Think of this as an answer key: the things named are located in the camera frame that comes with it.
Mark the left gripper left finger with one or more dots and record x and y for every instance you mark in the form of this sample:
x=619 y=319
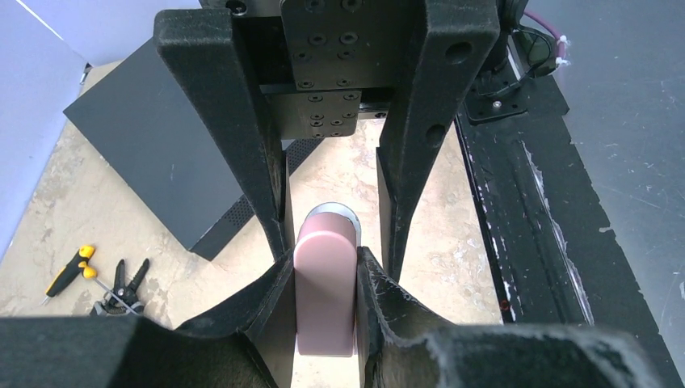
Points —
x=247 y=340

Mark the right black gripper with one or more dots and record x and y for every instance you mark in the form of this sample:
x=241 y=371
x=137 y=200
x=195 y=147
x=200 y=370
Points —
x=322 y=66

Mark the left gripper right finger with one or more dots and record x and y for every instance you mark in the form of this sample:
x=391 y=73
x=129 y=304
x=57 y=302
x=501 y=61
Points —
x=402 y=343

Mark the black handled pliers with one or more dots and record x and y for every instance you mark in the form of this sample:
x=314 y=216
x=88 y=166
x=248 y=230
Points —
x=122 y=299

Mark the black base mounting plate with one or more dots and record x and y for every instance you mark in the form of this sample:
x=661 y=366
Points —
x=553 y=256

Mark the small yellow black screwdriver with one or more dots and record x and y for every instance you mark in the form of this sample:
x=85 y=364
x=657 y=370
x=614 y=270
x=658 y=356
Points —
x=79 y=265

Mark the pink white stapler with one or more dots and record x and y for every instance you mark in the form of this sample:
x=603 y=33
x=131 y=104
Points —
x=325 y=267

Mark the black flat box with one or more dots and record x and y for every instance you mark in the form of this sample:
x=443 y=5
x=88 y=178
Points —
x=140 y=121

